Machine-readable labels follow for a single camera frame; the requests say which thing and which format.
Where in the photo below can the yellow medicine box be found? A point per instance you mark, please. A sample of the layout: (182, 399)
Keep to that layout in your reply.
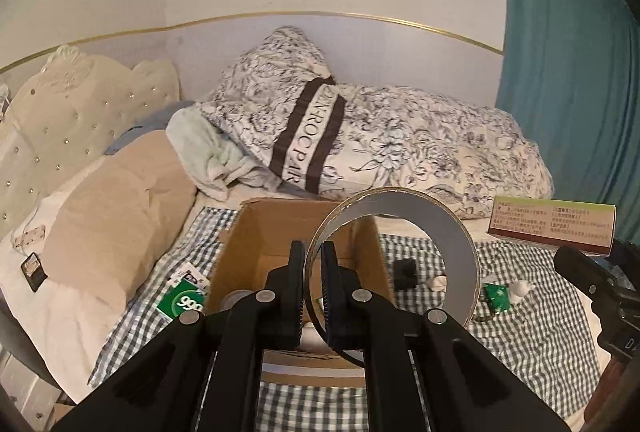
(550, 224)

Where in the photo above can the mint green towel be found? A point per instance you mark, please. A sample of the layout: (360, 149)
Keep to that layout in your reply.
(210, 152)

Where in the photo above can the floral printed duvet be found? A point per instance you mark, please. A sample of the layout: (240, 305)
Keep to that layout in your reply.
(400, 137)

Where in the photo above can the white crumpled tissue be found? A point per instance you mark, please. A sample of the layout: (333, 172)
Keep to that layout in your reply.
(520, 289)
(437, 283)

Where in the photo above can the blue-grey pillow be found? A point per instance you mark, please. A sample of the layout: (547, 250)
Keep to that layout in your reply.
(135, 134)

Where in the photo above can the grey checked blanket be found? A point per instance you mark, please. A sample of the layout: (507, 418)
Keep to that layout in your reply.
(540, 337)

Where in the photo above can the brown cardboard box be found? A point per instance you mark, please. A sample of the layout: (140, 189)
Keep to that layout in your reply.
(270, 232)

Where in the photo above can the green white-print packet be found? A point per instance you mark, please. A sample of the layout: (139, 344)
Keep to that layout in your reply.
(182, 302)

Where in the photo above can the small black device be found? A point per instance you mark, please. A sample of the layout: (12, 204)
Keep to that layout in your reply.
(32, 269)

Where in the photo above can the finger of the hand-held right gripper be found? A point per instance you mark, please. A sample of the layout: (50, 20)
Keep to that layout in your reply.
(582, 269)
(629, 254)

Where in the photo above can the green patterned sachet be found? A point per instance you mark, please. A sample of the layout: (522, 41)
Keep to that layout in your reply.
(495, 297)

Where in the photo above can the bed with white sheet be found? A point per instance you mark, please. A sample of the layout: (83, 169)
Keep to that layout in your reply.
(75, 327)

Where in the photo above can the beige pillow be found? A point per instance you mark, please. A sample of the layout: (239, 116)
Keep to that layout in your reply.
(115, 222)

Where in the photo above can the white power strip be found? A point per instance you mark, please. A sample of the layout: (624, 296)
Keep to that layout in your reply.
(27, 234)

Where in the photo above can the teal curtain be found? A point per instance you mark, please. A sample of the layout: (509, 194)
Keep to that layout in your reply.
(560, 37)

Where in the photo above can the wide tape roll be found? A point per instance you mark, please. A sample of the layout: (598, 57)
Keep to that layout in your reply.
(425, 212)

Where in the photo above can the small printed card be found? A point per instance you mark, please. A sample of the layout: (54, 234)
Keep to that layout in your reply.
(192, 274)

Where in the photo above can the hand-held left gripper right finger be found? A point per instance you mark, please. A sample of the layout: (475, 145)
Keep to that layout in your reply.
(330, 282)

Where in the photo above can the cream tufted headboard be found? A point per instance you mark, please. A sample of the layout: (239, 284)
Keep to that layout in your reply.
(65, 112)

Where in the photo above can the small black container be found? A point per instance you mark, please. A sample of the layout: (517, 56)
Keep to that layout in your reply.
(405, 273)

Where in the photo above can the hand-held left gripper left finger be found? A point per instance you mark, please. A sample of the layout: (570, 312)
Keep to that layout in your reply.
(295, 282)

